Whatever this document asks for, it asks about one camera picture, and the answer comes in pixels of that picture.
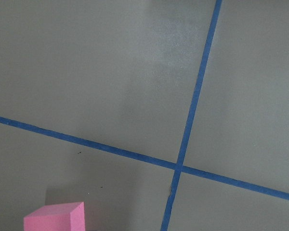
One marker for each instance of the pink foam block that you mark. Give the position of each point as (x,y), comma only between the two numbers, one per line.
(58,217)

